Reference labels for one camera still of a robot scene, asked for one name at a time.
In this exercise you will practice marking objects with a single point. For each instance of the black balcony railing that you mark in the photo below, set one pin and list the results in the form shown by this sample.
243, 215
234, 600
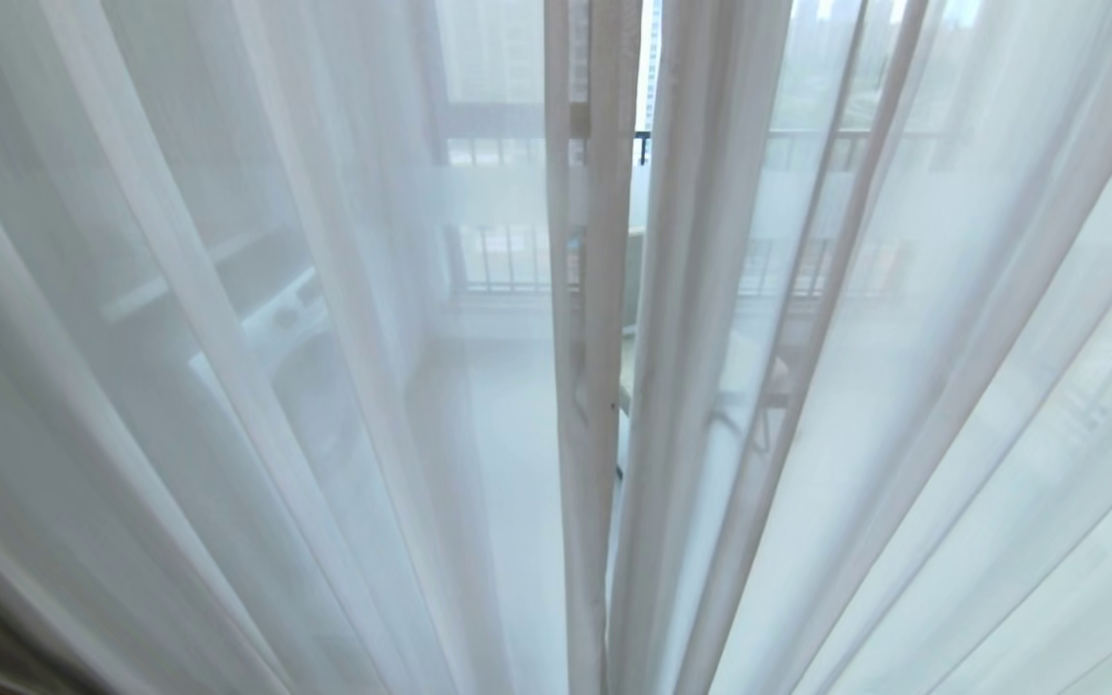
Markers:
508, 261

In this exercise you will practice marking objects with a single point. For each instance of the chair behind curtain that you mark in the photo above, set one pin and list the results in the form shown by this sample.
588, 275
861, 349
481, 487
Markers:
759, 386

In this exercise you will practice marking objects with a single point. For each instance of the white washing machine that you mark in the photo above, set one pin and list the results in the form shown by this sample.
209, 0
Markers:
276, 338

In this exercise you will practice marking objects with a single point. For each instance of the white sheer curtain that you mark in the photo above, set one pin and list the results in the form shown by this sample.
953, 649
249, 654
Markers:
903, 434
228, 386

